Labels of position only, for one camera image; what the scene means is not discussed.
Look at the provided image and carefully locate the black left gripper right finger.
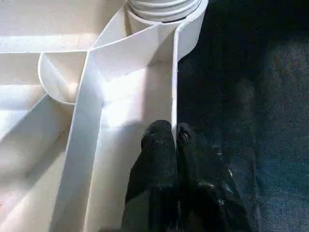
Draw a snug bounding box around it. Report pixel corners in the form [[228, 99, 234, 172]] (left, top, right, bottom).
[[176, 122, 253, 232]]

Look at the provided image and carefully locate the white plastic table leg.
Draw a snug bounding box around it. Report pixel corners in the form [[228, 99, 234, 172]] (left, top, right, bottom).
[[126, 0, 202, 23]]

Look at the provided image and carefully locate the white plastic table top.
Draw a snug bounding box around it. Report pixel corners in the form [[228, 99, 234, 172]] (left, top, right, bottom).
[[0, 0, 209, 232]]

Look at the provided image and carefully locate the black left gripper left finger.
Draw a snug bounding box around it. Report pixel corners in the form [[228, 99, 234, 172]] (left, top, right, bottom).
[[121, 121, 180, 232]]

